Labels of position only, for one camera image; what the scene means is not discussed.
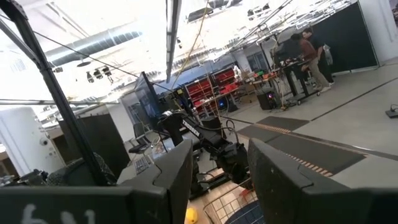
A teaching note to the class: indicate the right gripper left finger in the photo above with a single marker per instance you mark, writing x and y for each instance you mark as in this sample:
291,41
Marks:
168,193

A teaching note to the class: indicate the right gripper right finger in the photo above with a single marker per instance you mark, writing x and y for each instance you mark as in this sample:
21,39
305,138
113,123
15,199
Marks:
286,193

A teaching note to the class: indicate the yellow lemon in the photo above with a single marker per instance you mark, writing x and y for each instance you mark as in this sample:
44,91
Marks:
191,216

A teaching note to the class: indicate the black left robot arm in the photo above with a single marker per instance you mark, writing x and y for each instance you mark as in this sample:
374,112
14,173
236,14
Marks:
191,127

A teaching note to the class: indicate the black keyboard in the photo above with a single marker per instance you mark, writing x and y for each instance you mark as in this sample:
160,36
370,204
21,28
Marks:
143,165

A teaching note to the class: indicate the round dark blue placemat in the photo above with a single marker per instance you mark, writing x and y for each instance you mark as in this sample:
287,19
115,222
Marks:
248,216

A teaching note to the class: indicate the black orange-striped floor mat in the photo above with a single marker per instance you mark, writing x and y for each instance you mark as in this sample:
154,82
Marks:
311,152

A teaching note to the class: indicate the black computer tower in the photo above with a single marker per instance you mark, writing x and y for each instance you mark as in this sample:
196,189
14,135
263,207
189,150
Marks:
265,101

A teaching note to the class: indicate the red parts bin shelf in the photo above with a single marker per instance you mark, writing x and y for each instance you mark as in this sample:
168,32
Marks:
199,90
224,76

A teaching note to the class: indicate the black partition panel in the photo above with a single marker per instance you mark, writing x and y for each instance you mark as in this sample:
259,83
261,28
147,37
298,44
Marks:
102,143

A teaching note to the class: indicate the large black computer monitor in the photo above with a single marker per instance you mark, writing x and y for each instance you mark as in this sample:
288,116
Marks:
146,99

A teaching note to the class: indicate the black standing desk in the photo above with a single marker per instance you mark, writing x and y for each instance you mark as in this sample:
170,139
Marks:
292,81

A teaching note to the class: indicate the black mesh office chair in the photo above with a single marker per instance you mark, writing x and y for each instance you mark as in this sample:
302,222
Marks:
66,175

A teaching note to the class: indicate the black foot pedal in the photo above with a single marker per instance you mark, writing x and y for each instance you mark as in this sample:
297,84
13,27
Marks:
392,113

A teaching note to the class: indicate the person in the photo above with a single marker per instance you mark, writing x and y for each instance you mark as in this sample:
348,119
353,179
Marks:
308,49
318,46

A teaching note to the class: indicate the white building column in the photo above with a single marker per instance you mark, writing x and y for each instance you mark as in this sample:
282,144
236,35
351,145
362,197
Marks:
25,140

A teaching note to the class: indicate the dark green partition panel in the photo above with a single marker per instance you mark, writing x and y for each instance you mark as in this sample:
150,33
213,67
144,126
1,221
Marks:
345,37

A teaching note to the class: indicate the black aluminium rig frame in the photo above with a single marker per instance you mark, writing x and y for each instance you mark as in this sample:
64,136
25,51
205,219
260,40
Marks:
53,84

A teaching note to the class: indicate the silver corrugated ventilation duct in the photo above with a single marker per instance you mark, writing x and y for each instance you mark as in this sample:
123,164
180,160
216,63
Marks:
93,45

